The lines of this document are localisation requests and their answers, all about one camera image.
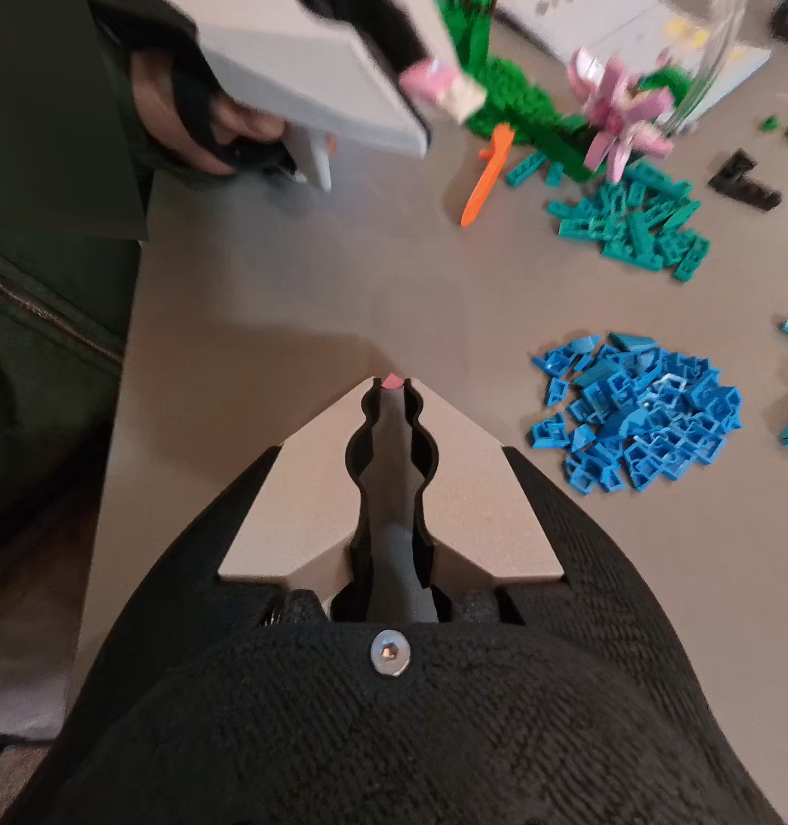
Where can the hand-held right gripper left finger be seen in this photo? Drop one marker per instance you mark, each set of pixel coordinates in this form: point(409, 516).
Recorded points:
point(297, 509)

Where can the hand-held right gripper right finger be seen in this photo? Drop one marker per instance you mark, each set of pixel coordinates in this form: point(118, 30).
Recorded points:
point(484, 515)

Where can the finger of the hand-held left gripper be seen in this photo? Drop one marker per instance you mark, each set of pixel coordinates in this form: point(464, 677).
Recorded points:
point(303, 77)
point(442, 32)

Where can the small pink lego piece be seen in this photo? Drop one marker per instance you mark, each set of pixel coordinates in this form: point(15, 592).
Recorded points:
point(392, 382)

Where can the person's left forearm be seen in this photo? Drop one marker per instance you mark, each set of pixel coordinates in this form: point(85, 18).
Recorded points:
point(149, 19)

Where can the green lego plant model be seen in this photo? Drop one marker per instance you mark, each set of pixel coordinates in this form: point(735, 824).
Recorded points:
point(510, 96)

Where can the orange lego piece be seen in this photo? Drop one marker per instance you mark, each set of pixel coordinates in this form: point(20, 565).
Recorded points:
point(487, 174)

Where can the lego instruction booklet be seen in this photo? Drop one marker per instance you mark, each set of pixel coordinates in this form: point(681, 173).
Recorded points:
point(613, 26)

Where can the pile of teal lego pieces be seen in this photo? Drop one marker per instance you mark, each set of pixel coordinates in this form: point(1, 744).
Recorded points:
point(632, 225)

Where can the black lego piece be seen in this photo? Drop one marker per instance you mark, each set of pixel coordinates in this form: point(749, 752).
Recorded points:
point(752, 193)
point(741, 167)

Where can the person's left hand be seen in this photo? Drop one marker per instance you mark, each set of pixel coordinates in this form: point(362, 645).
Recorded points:
point(152, 103)

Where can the dark green jacket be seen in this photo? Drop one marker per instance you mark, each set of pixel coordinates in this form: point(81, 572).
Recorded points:
point(45, 387)

